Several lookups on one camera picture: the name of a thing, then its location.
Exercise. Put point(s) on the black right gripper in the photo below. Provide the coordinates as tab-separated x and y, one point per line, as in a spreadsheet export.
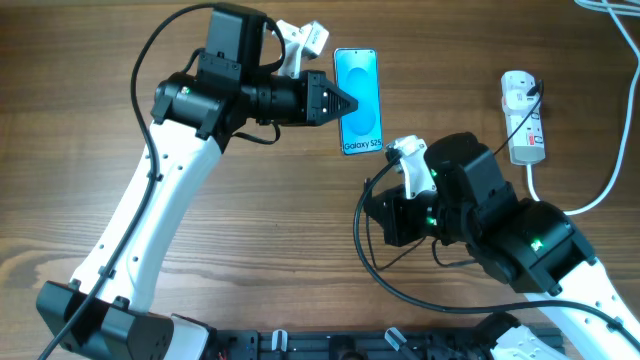
395	218

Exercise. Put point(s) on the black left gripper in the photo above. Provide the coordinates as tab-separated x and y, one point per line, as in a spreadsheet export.
313	84

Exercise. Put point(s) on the smartphone with blue screen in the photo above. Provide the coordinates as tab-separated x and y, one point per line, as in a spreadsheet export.
356	71

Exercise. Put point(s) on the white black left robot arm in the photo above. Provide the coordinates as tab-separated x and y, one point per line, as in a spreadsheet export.
249	69

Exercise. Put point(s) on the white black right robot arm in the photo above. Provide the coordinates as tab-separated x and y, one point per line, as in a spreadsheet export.
454	192

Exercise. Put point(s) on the white USB charger plug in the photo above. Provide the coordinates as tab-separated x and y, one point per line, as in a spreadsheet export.
520	92

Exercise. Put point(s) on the white power strip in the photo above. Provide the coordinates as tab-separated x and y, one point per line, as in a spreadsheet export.
527	146

